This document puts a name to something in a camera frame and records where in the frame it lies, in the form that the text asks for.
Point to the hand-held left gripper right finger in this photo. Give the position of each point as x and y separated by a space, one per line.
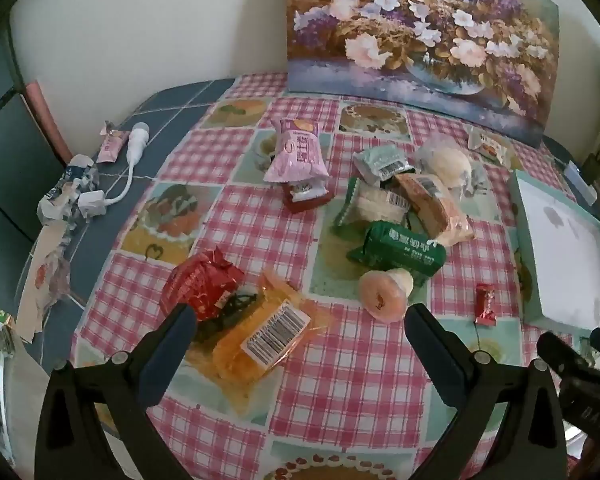
430 360

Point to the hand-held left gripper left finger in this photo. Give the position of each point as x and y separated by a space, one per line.
172 360

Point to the small red candy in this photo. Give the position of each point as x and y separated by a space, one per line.
485 305

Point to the red snack packet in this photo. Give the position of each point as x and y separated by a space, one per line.
200 280

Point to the pale green tray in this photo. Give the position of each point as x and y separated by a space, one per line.
565 260

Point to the orange snack packet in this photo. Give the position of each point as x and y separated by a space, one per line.
275 335

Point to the dark green biscuit packet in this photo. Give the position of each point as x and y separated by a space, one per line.
405 252

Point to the clear-wrapped brown cake slice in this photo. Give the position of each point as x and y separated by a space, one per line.
430 205

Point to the green-edged cracker packet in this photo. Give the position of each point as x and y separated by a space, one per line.
367 205

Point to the clear-wrapped white bun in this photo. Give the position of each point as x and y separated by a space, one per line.
450 162

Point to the red-brown snack packet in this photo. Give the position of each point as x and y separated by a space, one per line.
305 202

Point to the pale green snack packet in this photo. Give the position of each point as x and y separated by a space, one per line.
380 162

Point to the pink snack packet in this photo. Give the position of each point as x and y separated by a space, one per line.
295 152

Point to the white paper bag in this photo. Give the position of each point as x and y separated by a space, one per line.
40 280

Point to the white power strip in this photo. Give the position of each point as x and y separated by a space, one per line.
577 177

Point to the checked printed tablecloth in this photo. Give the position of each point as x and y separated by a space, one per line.
280 220

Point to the crumpled blue white wrapper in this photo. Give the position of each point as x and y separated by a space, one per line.
67 190

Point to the small pink sachet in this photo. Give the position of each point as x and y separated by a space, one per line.
111 146

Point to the flower painting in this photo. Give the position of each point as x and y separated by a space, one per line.
420 35

